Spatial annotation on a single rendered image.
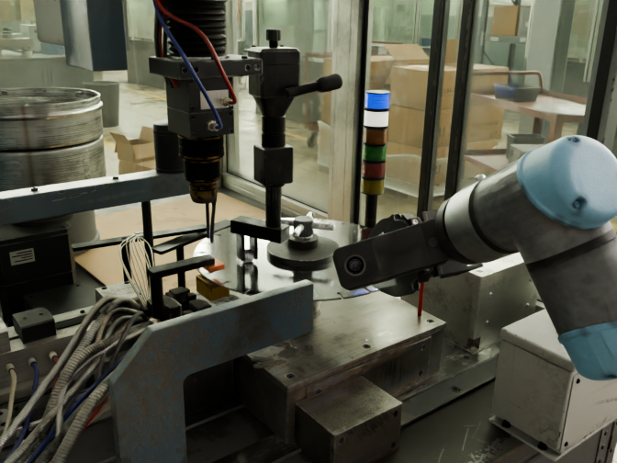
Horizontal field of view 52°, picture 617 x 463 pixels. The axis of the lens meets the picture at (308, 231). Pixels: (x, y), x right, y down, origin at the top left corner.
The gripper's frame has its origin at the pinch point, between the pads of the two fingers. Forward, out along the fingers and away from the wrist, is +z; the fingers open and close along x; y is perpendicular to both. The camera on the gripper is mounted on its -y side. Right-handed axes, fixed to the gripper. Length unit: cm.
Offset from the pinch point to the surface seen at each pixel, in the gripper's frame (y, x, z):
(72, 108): -25, 51, 59
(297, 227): -1.5, 9.5, 12.9
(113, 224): -15, 35, 97
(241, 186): 26, 46, 109
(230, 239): -7.7, 11.8, 25.5
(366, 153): 22.1, 24.8, 27.4
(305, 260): -1.6, 4.5, 12.7
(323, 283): -1.9, 0.3, 7.9
